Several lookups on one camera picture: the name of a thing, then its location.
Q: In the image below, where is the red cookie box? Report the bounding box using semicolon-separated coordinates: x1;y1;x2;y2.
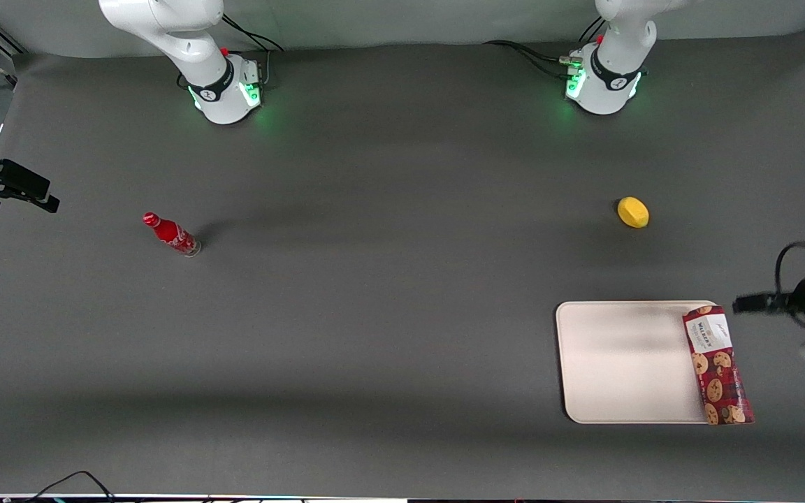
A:
682;305;755;426

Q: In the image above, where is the cream plastic tray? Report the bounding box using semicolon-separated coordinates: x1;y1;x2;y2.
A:
555;300;725;425

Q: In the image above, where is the red cola bottle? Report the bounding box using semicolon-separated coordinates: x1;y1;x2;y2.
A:
142;212;202;258

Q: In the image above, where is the yellow lemon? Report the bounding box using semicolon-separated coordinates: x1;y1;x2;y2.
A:
617;196;651;229

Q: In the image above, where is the dark grey table cloth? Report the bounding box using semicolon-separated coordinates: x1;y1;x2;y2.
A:
0;28;805;501

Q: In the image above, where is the black right arm base cable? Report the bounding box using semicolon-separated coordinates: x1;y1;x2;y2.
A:
221;14;284;54

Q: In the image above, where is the black arm base cable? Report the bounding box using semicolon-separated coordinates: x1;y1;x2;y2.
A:
221;14;284;54
484;39;579;79

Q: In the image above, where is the thin black floor cable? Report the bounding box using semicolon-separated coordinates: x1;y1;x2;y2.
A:
25;470;118;503

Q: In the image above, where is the black left arm base cable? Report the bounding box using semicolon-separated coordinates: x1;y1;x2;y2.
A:
484;39;579;79

